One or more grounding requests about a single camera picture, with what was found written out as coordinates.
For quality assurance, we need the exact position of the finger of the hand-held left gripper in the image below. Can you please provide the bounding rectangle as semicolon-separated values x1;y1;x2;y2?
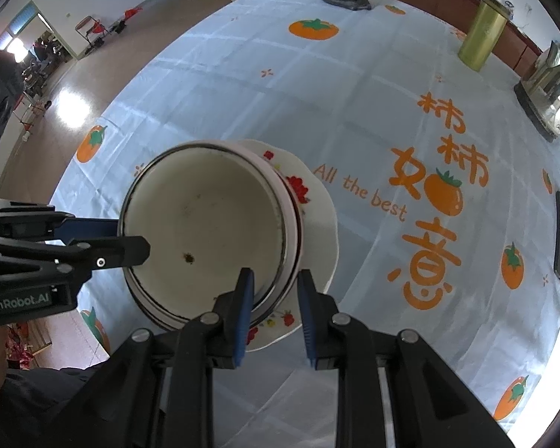
0;236;151;285
0;198;122;244

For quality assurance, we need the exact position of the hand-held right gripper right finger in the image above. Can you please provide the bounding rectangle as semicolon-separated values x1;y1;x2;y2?
297;268;516;448

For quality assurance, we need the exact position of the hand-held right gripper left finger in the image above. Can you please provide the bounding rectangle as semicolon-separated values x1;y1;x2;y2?
68;267;255;448

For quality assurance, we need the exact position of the stainless steel bowl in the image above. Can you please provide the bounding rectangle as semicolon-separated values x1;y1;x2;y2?
121;140;305;333

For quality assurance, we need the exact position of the pink plastic bowl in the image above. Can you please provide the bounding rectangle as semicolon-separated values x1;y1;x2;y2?
121;140;302;327

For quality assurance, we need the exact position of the person's dark clothing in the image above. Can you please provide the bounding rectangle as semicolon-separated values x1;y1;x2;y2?
0;366;136;448

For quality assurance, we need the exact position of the light blue persimmon tablecloth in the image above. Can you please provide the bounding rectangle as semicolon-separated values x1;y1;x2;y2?
49;0;560;448

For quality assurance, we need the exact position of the stainless steel electric kettle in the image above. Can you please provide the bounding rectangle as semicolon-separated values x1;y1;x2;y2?
514;41;560;143

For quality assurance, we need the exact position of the green tumbler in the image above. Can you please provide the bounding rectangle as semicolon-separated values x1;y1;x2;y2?
457;0;514;72

